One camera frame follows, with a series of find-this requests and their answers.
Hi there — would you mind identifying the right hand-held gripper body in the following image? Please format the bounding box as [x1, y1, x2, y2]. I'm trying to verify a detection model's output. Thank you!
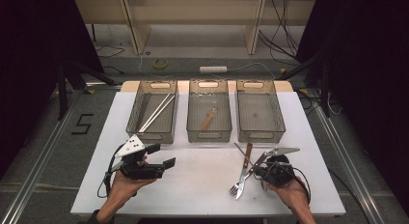
[255, 147, 301, 188]

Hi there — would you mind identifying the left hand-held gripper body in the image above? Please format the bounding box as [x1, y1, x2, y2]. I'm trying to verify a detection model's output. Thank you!
[114, 134, 166, 181]

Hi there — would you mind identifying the brown handled metal knife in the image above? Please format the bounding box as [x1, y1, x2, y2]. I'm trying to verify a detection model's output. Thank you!
[235, 142, 254, 201]

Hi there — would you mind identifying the brown handled metal fork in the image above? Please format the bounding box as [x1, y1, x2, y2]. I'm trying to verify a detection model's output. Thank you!
[228, 151, 269, 197]

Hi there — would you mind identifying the smoky clear plastic bin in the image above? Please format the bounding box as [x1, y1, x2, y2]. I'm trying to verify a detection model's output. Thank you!
[125, 80, 179, 145]
[235, 79, 286, 144]
[186, 79, 233, 144]

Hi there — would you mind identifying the wooden handled clear spoon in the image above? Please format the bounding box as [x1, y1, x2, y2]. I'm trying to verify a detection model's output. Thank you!
[201, 107, 218, 131]

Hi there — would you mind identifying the person's left hand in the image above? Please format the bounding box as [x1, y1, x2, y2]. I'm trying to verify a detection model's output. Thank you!
[107, 155, 158, 205]

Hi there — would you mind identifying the person's right hand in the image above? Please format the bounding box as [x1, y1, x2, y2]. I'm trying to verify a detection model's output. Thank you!
[267, 176, 312, 214]

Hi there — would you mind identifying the yellow tape roll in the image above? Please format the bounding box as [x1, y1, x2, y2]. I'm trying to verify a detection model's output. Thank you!
[151, 58, 170, 70]

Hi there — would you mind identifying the black metal stand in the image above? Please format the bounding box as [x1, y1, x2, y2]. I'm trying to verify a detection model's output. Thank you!
[55, 59, 119, 121]
[277, 52, 333, 118]

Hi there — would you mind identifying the white power strip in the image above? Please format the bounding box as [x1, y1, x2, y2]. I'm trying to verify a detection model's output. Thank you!
[199, 66, 229, 74]

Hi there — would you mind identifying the black curtain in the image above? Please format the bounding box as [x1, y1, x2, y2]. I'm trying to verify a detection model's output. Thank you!
[294, 0, 409, 215]
[0, 0, 104, 177]

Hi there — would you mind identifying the beige wooden desk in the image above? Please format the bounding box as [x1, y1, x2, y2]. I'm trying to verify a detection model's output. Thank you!
[74, 0, 316, 56]

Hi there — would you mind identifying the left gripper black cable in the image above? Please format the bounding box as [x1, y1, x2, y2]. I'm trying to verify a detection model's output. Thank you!
[96, 146, 125, 200]

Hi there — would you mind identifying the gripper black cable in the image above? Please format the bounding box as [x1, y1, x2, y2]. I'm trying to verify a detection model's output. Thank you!
[96, 146, 125, 200]
[289, 166, 313, 207]

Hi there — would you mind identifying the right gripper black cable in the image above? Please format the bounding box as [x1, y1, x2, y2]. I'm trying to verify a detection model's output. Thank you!
[289, 166, 313, 207]

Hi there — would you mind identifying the aluminium floor rail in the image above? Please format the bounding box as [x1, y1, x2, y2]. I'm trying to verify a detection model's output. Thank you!
[312, 98, 388, 224]
[0, 88, 85, 224]

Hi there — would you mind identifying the thin black floor cable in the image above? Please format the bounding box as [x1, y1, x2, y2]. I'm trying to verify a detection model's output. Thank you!
[94, 44, 126, 75]

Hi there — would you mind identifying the white floor cable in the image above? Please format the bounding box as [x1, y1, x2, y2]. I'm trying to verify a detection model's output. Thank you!
[138, 51, 278, 81]

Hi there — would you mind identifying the bunch of black cables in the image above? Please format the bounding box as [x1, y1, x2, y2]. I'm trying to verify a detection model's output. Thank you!
[258, 0, 301, 63]

